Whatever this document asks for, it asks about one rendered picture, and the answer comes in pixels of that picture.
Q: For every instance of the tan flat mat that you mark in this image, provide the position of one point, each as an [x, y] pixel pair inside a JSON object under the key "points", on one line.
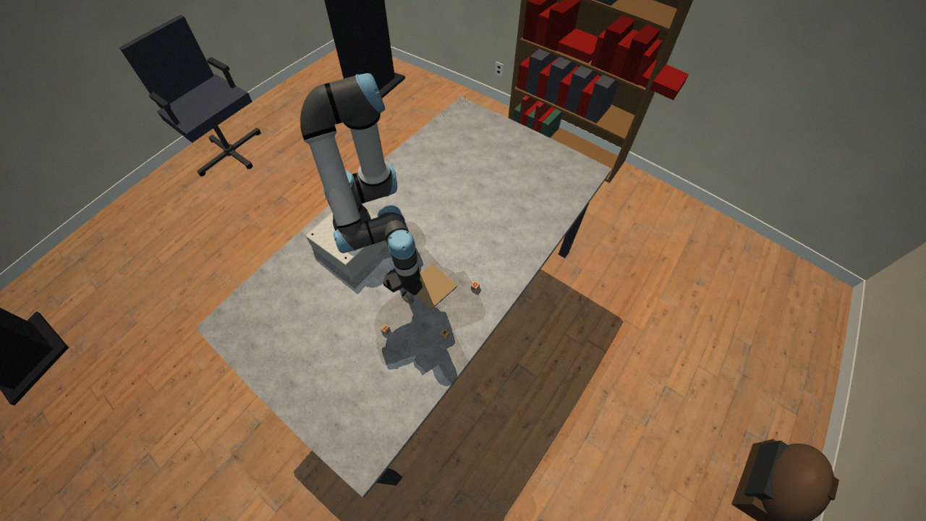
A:
{"points": [[435, 286]]}

